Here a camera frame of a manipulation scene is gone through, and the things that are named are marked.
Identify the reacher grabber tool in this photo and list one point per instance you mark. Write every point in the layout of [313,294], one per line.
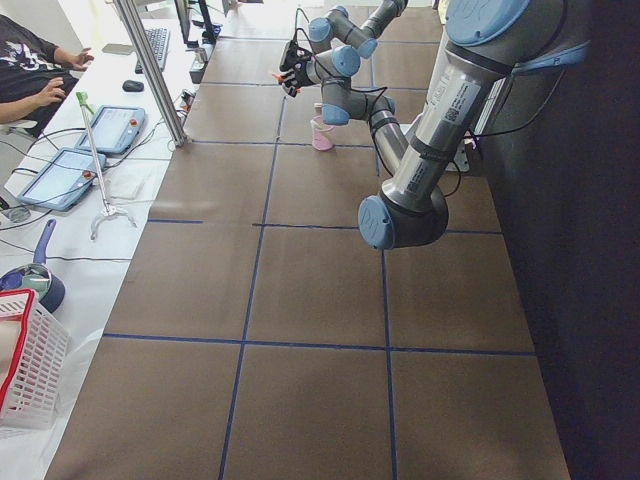
[108,211]

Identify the black computer mouse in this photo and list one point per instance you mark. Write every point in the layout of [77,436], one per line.
[132,86]

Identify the aluminium frame post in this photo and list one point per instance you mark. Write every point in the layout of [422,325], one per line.
[136,32]

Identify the white red plastic basket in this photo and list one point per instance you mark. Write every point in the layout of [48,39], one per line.
[33,349]

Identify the near blue teach pendant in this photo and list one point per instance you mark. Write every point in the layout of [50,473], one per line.
[62,182]

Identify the far blue teach pendant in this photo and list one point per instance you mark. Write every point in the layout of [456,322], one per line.
[115,128]

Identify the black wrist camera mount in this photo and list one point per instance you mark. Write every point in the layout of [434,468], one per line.
[294,56]

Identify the black monitor stand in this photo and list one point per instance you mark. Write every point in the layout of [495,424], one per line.
[196,13]

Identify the blue teach pendant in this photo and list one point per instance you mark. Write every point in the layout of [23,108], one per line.
[115,128]
[62,182]

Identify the metal cup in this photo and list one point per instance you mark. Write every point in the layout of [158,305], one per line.
[201,55]

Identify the pink mesh pen holder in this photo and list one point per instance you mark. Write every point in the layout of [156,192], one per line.
[321,140]

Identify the blue saucepan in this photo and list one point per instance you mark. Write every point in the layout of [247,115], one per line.
[37,276]

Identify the white cloth pad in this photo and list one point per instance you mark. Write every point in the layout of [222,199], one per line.
[124,189]

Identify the person in black shirt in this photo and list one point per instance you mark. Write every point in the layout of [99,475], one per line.
[36,75]

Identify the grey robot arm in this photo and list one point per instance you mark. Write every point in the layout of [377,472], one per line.
[485,41]
[336,24]

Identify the black keyboard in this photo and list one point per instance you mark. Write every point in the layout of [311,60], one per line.
[158,39]

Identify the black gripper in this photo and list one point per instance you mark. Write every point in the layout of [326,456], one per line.
[301,75]

